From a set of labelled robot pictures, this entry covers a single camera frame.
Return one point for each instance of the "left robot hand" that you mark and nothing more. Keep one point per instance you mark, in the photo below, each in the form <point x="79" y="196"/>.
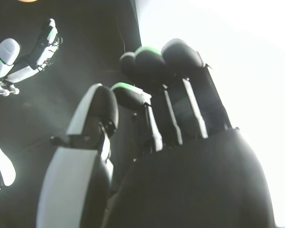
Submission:
<point x="180" y="178"/>

